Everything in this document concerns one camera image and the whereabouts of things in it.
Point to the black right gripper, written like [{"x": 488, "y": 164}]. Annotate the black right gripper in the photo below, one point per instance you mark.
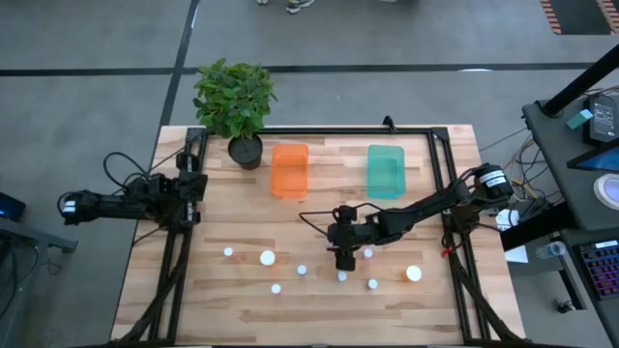
[{"x": 345, "y": 236}]

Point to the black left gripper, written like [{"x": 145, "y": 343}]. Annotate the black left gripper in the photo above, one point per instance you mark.
[{"x": 191, "y": 186}]

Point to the teal pill bottle grey pills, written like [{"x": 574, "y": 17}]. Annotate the teal pill bottle grey pills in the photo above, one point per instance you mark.
[{"x": 342, "y": 276}]

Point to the teal pill bottle red pills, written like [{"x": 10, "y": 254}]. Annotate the teal pill bottle red pills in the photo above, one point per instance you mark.
[{"x": 372, "y": 283}]

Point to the small white-capped pill bottle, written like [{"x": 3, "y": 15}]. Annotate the small white-capped pill bottle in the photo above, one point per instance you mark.
[{"x": 302, "y": 269}]

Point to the large white cap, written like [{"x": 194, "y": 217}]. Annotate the large white cap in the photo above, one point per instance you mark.
[
  {"x": 267, "y": 257},
  {"x": 413, "y": 273}
]

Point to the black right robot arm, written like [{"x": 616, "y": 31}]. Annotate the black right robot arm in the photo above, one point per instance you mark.
[{"x": 421, "y": 210}]

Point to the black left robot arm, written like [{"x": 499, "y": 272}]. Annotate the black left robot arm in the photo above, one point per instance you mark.
[{"x": 111, "y": 205}]

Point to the teal translucent plastic bin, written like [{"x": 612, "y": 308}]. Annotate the teal translucent plastic bin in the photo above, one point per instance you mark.
[{"x": 386, "y": 171}]

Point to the orange translucent plastic bin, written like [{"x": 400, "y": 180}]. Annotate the orange translucent plastic bin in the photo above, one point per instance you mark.
[{"x": 290, "y": 171}]

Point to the green potted plant black pot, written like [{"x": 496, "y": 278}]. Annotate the green potted plant black pot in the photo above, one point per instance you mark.
[{"x": 234, "y": 96}]

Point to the grey metal cart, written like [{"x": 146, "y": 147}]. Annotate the grey metal cart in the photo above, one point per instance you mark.
[{"x": 38, "y": 237}]

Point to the black device blue light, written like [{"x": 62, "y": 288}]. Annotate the black device blue light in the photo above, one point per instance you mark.
[{"x": 10, "y": 208}]

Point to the clear water bottle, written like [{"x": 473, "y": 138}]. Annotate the clear water bottle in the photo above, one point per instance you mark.
[{"x": 551, "y": 249}]

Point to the person's shoe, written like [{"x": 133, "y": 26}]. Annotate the person's shoe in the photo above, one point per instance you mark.
[{"x": 299, "y": 5}]

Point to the small black floor object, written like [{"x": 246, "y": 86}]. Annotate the small black floor object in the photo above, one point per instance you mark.
[{"x": 565, "y": 306}]

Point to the black side table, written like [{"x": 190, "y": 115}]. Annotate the black side table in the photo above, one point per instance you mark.
[{"x": 556, "y": 145}]

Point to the backlit keyboard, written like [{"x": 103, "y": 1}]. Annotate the backlit keyboard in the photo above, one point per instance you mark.
[{"x": 602, "y": 268}]

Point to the small teal box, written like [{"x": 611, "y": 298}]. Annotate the small teal box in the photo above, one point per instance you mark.
[{"x": 579, "y": 119}]

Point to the round white device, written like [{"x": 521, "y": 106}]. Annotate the round white device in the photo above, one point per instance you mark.
[{"x": 610, "y": 191}]

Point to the black power adapter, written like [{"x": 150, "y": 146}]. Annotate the black power adapter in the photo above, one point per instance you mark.
[{"x": 601, "y": 118}]

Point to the black metal pole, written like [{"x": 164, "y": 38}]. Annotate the black metal pole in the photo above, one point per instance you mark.
[{"x": 580, "y": 82}]

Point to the orange black striped mat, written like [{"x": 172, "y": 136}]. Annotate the orange black striped mat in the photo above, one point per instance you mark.
[{"x": 580, "y": 14}]

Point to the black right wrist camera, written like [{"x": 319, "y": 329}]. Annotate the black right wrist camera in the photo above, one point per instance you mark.
[{"x": 347, "y": 213}]

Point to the black aluminium table frame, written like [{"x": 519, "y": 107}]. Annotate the black aluminium table frame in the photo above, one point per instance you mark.
[{"x": 338, "y": 130}]

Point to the small black frame clamp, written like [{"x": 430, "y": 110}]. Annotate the small black frame clamp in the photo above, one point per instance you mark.
[{"x": 388, "y": 123}]

